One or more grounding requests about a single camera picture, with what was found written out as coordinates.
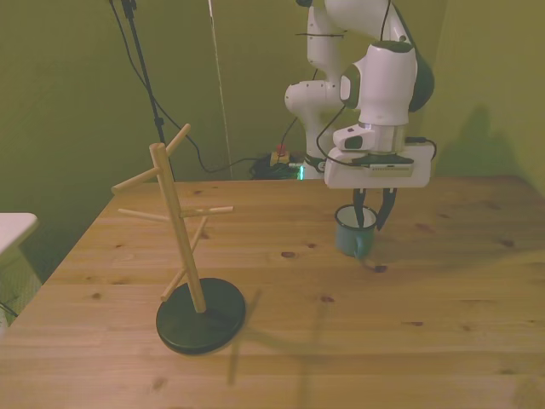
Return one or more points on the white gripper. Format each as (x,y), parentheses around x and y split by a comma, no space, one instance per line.
(383,179)

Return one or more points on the blue enamel mug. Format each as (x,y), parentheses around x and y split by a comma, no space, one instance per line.
(349,240)

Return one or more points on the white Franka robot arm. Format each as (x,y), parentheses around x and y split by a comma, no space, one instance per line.
(383,85)

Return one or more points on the wooden mug tree black base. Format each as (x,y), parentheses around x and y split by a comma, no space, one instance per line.
(187,255)

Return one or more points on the yellow emergency stop button box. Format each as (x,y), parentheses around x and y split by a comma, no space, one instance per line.
(279,155)

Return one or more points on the thin white vertical strip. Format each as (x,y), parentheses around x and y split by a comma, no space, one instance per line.
(220,85)

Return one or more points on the white side table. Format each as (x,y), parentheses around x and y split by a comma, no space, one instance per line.
(13,230)

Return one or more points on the black camera stand pole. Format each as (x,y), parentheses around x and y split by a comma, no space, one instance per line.
(145,76)

